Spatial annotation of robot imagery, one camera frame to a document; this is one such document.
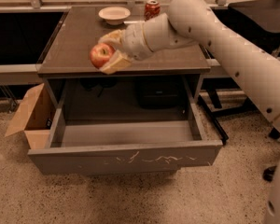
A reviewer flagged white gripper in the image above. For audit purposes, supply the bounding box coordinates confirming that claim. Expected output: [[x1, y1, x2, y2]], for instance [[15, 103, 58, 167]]
[[98, 22, 153, 75]]

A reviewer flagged red apple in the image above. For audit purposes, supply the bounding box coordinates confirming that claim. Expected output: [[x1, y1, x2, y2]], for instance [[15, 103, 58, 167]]
[[90, 43, 115, 68]]

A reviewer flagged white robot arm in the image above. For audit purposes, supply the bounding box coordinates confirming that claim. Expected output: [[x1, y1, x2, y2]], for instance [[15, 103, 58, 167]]
[[99, 0, 280, 132]]

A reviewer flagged grey counter cabinet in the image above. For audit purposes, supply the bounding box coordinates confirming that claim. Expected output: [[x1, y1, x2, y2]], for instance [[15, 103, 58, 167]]
[[38, 7, 210, 104]]

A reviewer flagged grey open top drawer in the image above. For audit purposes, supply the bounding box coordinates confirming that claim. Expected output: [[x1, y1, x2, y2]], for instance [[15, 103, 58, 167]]
[[27, 75, 223, 176]]

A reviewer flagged white ceramic bowl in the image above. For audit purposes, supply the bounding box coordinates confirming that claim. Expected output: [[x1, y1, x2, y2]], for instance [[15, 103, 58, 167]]
[[98, 7, 131, 25]]

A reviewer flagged red cola can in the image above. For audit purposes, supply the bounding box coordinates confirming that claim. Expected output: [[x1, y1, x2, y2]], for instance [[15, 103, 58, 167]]
[[144, 0, 161, 21]]

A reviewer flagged brown cardboard box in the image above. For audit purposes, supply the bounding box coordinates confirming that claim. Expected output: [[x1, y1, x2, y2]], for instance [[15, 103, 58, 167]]
[[5, 84, 56, 149]]

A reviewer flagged dark side table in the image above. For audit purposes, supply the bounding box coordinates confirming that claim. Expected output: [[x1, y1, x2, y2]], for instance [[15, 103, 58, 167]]
[[197, 0, 280, 143]]

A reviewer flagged black office chair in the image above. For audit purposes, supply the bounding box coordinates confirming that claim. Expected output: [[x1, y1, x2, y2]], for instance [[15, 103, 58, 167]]
[[262, 126, 280, 183]]

